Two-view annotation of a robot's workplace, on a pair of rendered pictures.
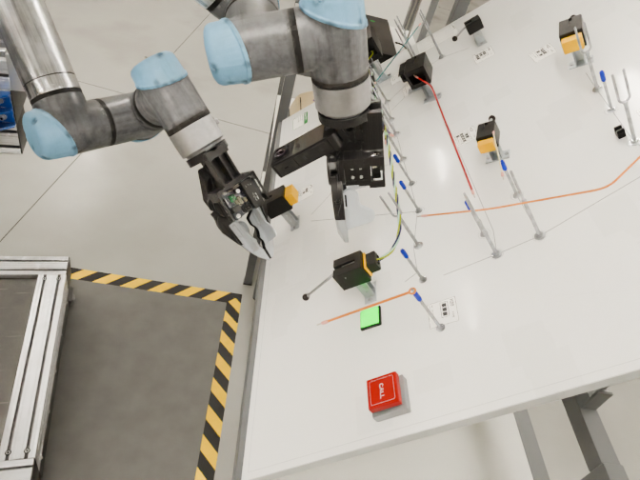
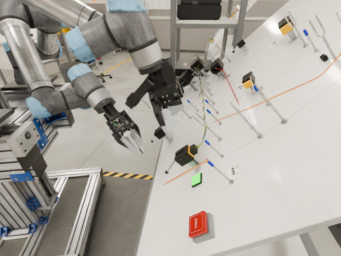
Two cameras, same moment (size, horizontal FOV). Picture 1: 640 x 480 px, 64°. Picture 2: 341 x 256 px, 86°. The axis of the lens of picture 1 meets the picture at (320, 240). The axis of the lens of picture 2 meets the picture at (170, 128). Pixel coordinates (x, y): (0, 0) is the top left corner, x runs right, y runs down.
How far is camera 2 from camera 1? 0.33 m
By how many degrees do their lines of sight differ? 16
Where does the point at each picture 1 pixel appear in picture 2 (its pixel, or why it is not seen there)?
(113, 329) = (119, 194)
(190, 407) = not seen: hidden behind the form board
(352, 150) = (161, 87)
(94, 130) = (56, 102)
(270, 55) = (95, 36)
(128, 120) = (72, 97)
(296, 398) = (161, 227)
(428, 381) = (224, 216)
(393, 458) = not seen: outside the picture
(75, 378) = (103, 216)
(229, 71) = (79, 51)
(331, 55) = (127, 30)
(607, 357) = not seen: outside the picture
